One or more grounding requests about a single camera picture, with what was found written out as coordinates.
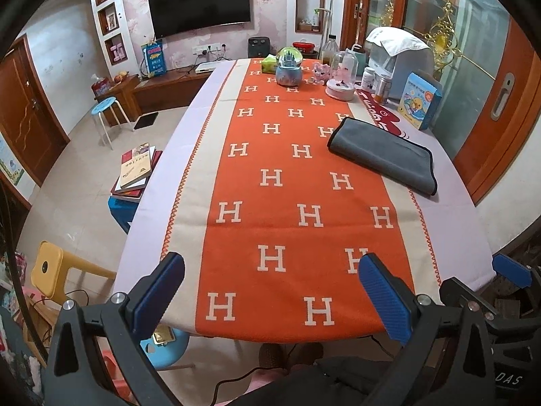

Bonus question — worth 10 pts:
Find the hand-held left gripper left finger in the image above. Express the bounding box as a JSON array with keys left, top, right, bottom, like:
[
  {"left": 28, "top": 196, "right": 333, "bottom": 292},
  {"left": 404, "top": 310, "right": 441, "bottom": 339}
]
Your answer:
[{"left": 44, "top": 251, "right": 187, "bottom": 406}]

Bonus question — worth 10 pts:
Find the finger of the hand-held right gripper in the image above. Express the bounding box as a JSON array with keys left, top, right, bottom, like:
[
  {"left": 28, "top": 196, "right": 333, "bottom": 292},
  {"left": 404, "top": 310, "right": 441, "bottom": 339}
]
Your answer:
[{"left": 491, "top": 253, "right": 541, "bottom": 294}]

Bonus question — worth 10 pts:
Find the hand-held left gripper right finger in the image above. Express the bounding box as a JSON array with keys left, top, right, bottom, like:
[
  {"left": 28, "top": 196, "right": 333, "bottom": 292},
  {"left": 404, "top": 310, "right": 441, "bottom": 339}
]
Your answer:
[{"left": 358, "top": 252, "right": 497, "bottom": 406}]

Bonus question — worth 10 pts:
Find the grey towel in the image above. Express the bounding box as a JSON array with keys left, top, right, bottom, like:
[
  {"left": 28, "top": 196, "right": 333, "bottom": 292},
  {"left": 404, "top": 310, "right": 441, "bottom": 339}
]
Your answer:
[{"left": 328, "top": 117, "right": 438, "bottom": 196}]

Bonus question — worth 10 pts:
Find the light blue plastic stool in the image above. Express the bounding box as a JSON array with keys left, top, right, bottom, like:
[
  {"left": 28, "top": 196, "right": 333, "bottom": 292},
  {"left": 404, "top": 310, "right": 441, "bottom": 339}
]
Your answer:
[{"left": 139, "top": 328, "right": 191, "bottom": 370}]

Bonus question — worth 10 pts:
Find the dark blue plastic stool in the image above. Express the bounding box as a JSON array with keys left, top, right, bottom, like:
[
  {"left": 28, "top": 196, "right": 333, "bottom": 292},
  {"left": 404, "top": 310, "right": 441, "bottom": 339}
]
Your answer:
[{"left": 108, "top": 197, "right": 138, "bottom": 234}]

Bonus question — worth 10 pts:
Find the orange H-pattern tablecloth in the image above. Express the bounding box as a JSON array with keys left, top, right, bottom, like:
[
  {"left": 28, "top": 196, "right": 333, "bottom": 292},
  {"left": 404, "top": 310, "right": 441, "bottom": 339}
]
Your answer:
[{"left": 112, "top": 57, "right": 495, "bottom": 343}]

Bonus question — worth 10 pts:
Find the pink plastic stool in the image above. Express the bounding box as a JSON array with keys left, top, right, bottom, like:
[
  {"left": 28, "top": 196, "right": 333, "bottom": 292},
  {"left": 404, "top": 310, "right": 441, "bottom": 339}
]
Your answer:
[{"left": 100, "top": 347, "right": 133, "bottom": 406}]

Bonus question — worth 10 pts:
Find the yellow plastic stool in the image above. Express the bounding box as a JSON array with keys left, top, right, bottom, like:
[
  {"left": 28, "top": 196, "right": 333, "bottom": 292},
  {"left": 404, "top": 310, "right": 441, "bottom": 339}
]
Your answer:
[{"left": 30, "top": 240, "right": 118, "bottom": 301}]

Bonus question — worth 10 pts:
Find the stack of books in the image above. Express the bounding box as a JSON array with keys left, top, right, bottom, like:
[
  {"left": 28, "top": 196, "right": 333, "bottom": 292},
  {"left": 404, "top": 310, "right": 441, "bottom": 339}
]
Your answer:
[{"left": 111, "top": 146, "right": 163, "bottom": 201}]

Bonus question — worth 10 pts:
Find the orange letter-print blanket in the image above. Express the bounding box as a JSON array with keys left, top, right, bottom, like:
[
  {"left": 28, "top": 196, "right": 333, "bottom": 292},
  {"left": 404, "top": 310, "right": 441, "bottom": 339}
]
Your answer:
[{"left": 161, "top": 57, "right": 444, "bottom": 343}]

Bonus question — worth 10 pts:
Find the black floor scale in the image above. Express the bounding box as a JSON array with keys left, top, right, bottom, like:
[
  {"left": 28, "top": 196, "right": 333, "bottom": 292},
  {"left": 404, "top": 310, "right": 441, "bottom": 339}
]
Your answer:
[{"left": 133, "top": 112, "right": 159, "bottom": 131}]

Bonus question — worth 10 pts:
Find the red cartoon mat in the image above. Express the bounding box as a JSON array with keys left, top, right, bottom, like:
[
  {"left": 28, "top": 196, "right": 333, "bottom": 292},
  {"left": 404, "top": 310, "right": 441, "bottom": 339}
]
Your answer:
[{"left": 357, "top": 89, "right": 408, "bottom": 140}]

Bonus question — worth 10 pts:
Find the blue cartoon box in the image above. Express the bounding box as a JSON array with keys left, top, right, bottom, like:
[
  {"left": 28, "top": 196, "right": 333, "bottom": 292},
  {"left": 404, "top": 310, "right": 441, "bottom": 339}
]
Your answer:
[{"left": 399, "top": 72, "right": 443, "bottom": 131}]

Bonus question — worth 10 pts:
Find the blue-top white-leg stool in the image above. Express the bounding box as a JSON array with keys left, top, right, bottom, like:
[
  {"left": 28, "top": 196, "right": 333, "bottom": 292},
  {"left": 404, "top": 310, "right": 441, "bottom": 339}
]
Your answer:
[{"left": 91, "top": 97, "right": 130, "bottom": 150}]

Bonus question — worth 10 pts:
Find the wooden side table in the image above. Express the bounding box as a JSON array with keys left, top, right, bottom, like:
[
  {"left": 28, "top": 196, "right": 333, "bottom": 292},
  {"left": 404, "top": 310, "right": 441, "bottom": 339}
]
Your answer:
[{"left": 94, "top": 74, "right": 142, "bottom": 127}]

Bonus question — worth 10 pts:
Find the wooden television cabinet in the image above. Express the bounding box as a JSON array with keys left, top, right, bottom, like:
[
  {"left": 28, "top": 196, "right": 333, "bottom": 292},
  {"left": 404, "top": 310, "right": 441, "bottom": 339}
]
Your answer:
[{"left": 134, "top": 61, "right": 225, "bottom": 113}]

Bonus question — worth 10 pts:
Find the wooden glass sliding door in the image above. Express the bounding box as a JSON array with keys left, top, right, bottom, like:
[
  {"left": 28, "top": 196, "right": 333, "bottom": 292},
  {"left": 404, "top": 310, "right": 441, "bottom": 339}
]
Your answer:
[{"left": 340, "top": 0, "right": 541, "bottom": 206}]

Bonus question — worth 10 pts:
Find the brown wooden door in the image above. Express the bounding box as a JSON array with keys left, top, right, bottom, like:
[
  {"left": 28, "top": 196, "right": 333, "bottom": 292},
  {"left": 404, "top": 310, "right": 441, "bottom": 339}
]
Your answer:
[{"left": 0, "top": 36, "right": 70, "bottom": 187}]

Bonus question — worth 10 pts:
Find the white water dispenser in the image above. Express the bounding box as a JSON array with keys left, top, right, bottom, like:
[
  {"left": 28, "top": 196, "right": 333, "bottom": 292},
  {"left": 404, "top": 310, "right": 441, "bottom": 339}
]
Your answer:
[{"left": 366, "top": 27, "right": 435, "bottom": 100}]

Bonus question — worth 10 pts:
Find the glass dome ornament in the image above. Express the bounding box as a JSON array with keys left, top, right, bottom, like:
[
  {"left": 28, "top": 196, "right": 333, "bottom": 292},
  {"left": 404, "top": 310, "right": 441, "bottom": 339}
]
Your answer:
[{"left": 325, "top": 49, "right": 359, "bottom": 101}]

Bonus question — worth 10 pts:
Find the blue standing box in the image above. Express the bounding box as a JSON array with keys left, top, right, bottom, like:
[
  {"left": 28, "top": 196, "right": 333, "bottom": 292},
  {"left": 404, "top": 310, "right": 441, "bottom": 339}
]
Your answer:
[{"left": 141, "top": 39, "right": 165, "bottom": 79}]

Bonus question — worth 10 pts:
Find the gold door ornament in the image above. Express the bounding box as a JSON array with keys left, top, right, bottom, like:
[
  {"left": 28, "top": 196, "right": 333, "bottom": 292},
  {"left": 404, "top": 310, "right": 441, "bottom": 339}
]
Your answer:
[{"left": 425, "top": 2, "right": 466, "bottom": 72}]

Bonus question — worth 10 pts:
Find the green thermos cup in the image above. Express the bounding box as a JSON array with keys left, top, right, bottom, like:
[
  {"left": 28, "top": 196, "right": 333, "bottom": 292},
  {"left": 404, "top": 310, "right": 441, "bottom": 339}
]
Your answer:
[{"left": 351, "top": 44, "right": 368, "bottom": 77}]

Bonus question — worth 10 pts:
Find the blue snow globe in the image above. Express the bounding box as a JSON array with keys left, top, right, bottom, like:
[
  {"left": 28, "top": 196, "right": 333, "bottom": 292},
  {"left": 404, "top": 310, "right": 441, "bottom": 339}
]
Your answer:
[{"left": 276, "top": 47, "right": 303, "bottom": 87}]

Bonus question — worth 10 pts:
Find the white cloth cover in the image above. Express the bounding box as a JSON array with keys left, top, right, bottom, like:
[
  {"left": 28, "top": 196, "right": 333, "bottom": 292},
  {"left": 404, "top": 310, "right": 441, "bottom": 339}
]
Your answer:
[{"left": 366, "top": 26, "right": 429, "bottom": 58}]

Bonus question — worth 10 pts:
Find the clear glass bottle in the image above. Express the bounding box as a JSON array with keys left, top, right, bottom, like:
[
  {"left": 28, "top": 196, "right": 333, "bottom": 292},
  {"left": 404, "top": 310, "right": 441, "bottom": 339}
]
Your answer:
[{"left": 320, "top": 34, "right": 339, "bottom": 65}]

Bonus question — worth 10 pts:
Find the black heater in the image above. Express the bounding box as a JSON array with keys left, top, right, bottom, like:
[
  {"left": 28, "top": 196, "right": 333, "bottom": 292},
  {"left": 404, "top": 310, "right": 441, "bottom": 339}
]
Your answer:
[{"left": 247, "top": 37, "right": 271, "bottom": 58}]

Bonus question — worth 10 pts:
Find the black television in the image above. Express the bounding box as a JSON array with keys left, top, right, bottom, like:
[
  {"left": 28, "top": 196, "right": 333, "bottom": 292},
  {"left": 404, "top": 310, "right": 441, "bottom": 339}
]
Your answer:
[{"left": 147, "top": 0, "right": 253, "bottom": 39}]

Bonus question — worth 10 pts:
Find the black cable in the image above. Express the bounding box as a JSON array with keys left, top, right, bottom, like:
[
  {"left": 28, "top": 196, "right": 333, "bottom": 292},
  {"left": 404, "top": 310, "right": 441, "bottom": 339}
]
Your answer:
[{"left": 212, "top": 366, "right": 265, "bottom": 406}]

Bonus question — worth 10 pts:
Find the white wall shelf unit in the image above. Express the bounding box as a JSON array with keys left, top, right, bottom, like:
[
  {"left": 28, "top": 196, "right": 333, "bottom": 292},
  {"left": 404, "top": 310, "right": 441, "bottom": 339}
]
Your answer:
[{"left": 88, "top": 0, "right": 127, "bottom": 77}]

